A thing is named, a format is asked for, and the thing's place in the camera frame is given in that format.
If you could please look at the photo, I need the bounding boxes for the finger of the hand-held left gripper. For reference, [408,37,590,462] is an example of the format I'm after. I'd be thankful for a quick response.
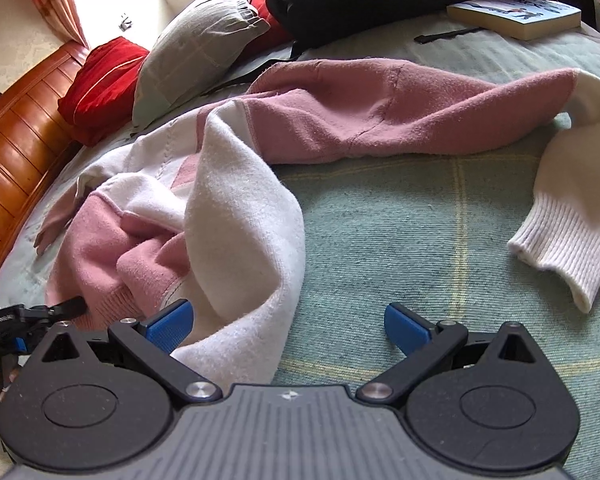
[45,297,86,320]

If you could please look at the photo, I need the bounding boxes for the small black strap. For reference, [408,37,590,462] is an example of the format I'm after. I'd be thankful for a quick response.
[414,26,482,44]

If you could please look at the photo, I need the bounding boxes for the paperback book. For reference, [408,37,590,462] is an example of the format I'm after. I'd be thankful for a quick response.
[446,0,582,42]

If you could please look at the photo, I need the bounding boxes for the grey plaid pillow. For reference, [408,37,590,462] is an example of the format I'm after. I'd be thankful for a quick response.
[131,0,272,131]

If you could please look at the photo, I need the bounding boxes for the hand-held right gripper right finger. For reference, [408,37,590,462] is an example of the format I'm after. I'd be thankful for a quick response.
[356,303,537,407]

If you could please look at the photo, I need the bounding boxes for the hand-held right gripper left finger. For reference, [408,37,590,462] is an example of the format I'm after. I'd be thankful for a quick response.
[42,299,222,403]

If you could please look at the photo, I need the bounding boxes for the pink and white sweater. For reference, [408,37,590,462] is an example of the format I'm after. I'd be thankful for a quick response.
[34,58,600,386]

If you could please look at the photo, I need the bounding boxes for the black backpack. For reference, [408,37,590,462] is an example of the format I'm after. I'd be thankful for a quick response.
[257,0,451,56]

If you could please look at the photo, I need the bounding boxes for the wooden headboard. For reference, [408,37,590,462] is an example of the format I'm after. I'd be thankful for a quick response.
[0,42,88,301]

